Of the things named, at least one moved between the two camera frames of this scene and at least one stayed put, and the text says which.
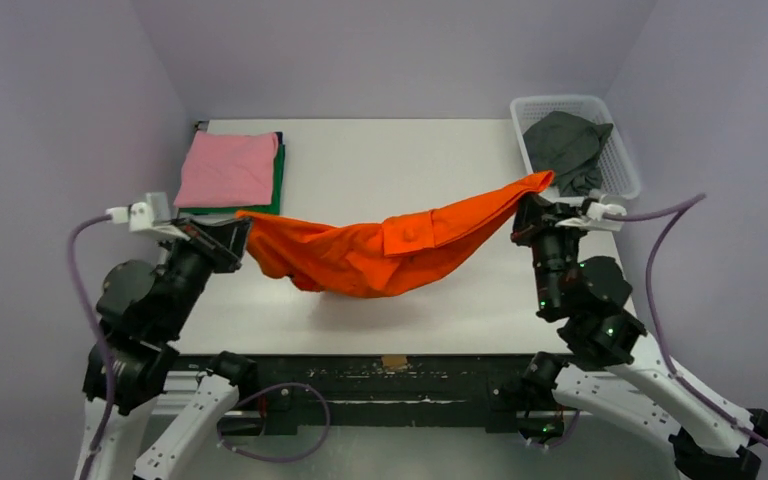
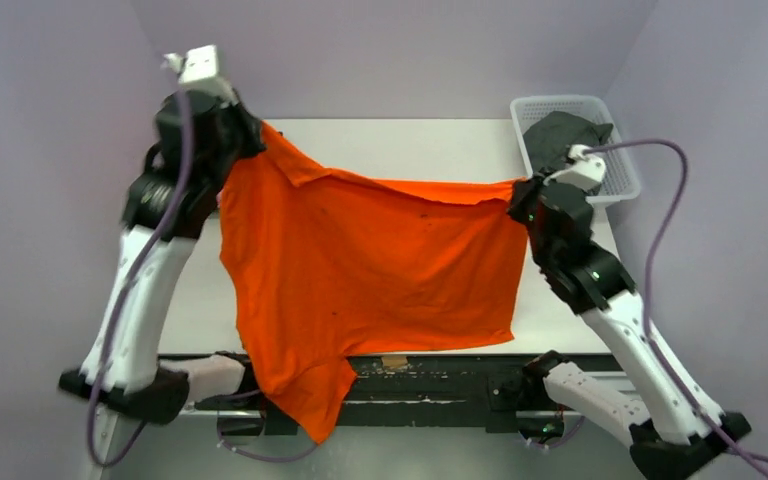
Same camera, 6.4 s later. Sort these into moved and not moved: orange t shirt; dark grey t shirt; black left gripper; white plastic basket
Moved: black left gripper; orange t shirt
Not moved: dark grey t shirt; white plastic basket
